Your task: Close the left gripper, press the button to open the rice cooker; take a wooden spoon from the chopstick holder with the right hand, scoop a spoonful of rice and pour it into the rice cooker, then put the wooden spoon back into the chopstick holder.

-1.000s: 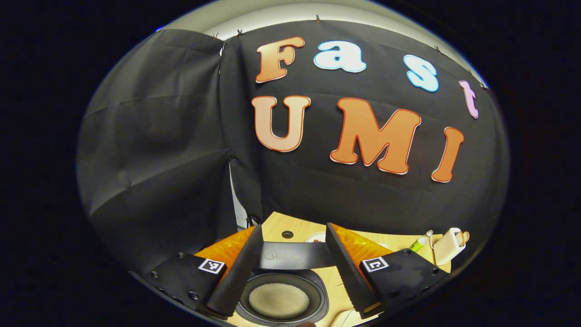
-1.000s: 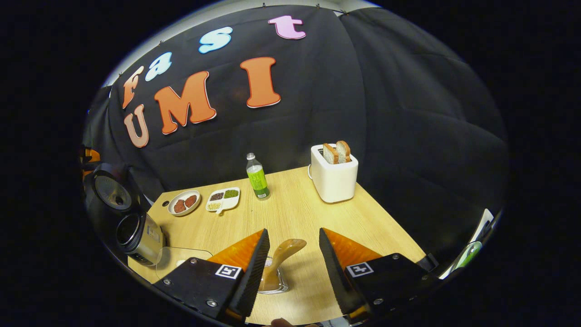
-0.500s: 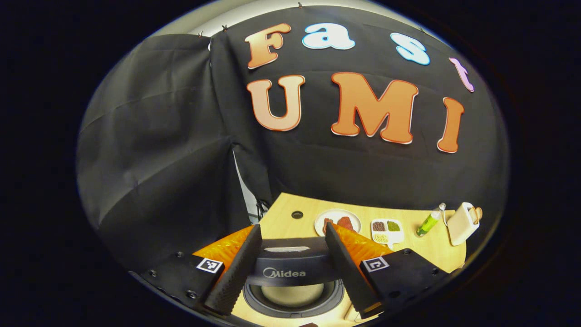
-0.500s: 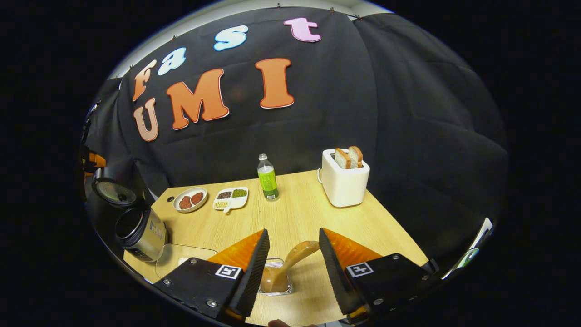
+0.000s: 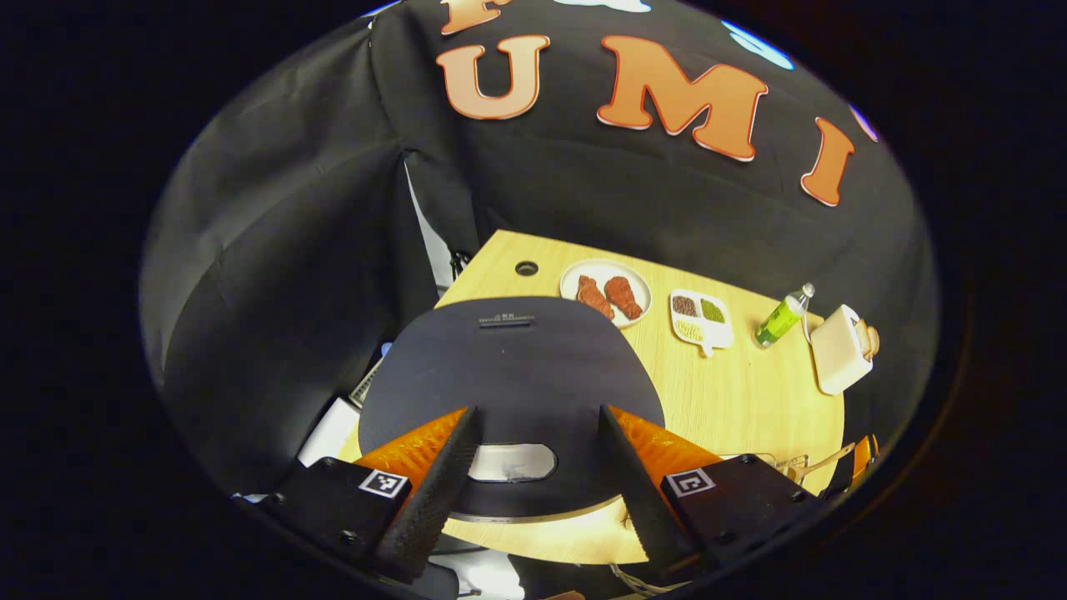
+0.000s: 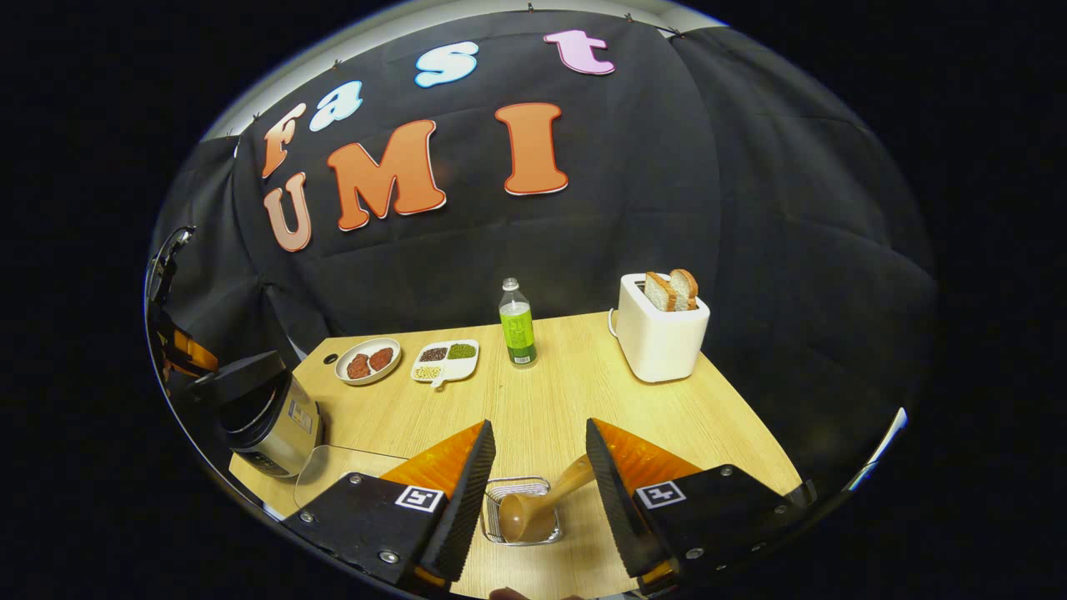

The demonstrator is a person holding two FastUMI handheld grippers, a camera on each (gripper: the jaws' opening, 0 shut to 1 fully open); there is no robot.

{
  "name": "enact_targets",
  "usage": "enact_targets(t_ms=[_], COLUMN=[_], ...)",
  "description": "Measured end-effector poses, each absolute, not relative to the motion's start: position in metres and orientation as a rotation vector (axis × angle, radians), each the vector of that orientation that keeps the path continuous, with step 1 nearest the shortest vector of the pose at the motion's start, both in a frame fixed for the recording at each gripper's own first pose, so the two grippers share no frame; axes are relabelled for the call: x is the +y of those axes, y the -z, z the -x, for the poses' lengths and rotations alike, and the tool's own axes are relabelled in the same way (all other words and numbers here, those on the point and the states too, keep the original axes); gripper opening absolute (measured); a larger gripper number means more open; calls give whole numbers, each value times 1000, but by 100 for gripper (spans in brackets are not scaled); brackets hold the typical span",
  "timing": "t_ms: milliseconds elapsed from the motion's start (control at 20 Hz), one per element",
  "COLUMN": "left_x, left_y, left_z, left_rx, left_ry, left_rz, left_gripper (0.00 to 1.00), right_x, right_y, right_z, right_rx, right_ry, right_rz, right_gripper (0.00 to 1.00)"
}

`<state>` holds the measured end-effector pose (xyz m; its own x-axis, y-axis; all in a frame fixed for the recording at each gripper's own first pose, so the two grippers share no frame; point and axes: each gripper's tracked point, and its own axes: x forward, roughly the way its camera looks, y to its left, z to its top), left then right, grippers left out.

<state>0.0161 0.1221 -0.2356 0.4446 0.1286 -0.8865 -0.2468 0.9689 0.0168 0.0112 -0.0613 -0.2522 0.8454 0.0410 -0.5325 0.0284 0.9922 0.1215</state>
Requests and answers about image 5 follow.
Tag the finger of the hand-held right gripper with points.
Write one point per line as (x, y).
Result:
(859, 462)

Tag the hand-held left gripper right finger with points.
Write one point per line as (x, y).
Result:
(638, 500)

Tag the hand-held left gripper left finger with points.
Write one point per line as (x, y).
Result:
(442, 500)

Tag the wooden spoon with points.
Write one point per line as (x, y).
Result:
(825, 462)

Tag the dark grey rice cooker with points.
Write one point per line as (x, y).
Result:
(517, 375)

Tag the white toaster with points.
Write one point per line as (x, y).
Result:
(838, 354)

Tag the toast bread slices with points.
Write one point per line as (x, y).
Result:
(869, 340)

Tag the white box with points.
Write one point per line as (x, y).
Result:
(329, 433)

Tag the green label drink bottle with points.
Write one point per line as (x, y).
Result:
(779, 321)

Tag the white divided bean dish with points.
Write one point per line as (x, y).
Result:
(704, 329)

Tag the red chicken piece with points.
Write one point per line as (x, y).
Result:
(593, 297)
(625, 296)

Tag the round white plate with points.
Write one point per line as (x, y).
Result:
(575, 271)

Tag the black backdrop cloth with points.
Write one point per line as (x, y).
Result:
(292, 250)

